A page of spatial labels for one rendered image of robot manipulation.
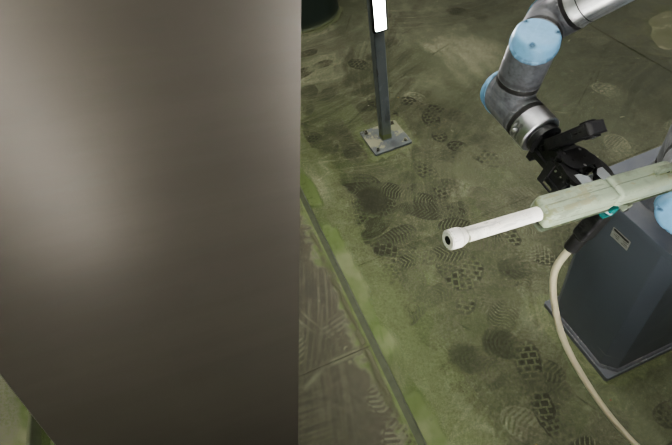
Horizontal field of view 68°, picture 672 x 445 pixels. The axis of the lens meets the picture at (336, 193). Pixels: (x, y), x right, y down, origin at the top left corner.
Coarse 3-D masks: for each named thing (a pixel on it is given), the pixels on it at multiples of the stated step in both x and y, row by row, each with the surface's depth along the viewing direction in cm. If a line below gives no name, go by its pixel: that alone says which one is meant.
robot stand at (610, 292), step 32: (640, 160) 132; (608, 224) 129; (640, 224) 118; (576, 256) 148; (608, 256) 134; (640, 256) 122; (576, 288) 154; (608, 288) 139; (640, 288) 127; (576, 320) 161; (608, 320) 144; (640, 320) 135; (608, 352) 151; (640, 352) 152
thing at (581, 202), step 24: (648, 168) 88; (552, 192) 82; (576, 192) 82; (600, 192) 83; (624, 192) 84; (648, 192) 87; (504, 216) 79; (528, 216) 79; (552, 216) 79; (576, 216) 82; (456, 240) 74; (576, 240) 98
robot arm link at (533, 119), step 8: (528, 112) 100; (536, 112) 100; (544, 112) 100; (520, 120) 101; (528, 120) 99; (536, 120) 99; (544, 120) 98; (552, 120) 99; (512, 128) 103; (520, 128) 101; (528, 128) 99; (536, 128) 99; (512, 136) 104; (520, 136) 101; (528, 136) 100; (520, 144) 102
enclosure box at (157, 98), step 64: (0, 0) 33; (64, 0) 34; (128, 0) 36; (192, 0) 38; (256, 0) 39; (0, 64) 35; (64, 64) 37; (128, 64) 39; (192, 64) 41; (256, 64) 43; (0, 128) 38; (64, 128) 40; (128, 128) 42; (192, 128) 45; (256, 128) 47; (0, 192) 41; (64, 192) 44; (128, 192) 46; (192, 192) 49; (256, 192) 52; (0, 256) 45; (64, 256) 48; (128, 256) 51; (192, 256) 55; (256, 256) 59; (0, 320) 50; (64, 320) 53; (128, 320) 57; (192, 320) 62; (256, 320) 67; (64, 384) 60; (128, 384) 65; (192, 384) 71; (256, 384) 78
